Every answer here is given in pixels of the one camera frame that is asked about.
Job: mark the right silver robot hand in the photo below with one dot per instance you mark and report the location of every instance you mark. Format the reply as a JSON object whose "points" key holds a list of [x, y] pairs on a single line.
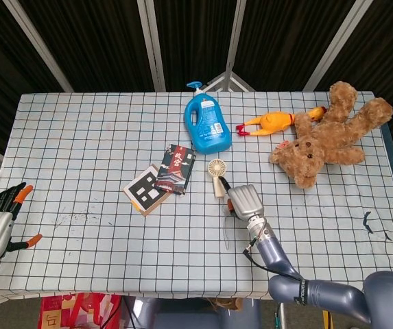
{"points": [[247, 202]]}

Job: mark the cream handheld fan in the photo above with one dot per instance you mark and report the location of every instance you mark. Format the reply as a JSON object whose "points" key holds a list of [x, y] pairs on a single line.
{"points": [[216, 169]]}

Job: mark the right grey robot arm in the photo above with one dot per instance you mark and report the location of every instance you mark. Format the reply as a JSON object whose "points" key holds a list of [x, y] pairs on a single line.
{"points": [[319, 291]]}

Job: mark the dark red book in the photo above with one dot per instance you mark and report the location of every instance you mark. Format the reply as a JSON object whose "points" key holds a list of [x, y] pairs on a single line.
{"points": [[175, 168]]}

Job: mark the blue detergent bottle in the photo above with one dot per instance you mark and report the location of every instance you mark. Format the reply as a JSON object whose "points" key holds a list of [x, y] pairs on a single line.
{"points": [[206, 133]]}

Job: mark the yellow rubber chicken toy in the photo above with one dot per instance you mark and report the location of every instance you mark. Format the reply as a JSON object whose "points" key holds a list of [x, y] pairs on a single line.
{"points": [[271, 121]]}

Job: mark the black white marker card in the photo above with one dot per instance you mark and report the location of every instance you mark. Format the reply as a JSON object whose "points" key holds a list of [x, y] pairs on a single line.
{"points": [[144, 192]]}

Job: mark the brown teddy bear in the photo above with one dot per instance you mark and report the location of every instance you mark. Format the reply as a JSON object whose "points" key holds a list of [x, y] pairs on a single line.
{"points": [[330, 137]]}

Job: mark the yellow tape strip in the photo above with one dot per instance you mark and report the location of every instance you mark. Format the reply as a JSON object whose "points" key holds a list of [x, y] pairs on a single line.
{"points": [[135, 205]]}

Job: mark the white black checked tablecloth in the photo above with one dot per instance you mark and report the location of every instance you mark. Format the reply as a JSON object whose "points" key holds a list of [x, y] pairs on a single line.
{"points": [[79, 154]]}

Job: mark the red patterned bag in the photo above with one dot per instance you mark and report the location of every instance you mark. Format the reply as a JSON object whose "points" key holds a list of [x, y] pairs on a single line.
{"points": [[79, 312]]}

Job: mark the grey robot torso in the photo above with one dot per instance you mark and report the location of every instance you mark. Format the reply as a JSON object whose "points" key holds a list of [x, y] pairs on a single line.
{"points": [[182, 315]]}

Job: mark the dark pleated curtain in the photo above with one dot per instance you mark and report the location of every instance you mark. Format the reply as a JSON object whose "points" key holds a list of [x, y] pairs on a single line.
{"points": [[96, 44]]}

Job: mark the white metal frame post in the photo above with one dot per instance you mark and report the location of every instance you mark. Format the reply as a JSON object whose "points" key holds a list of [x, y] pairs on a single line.
{"points": [[152, 44], [38, 44], [234, 37], [338, 44]]}

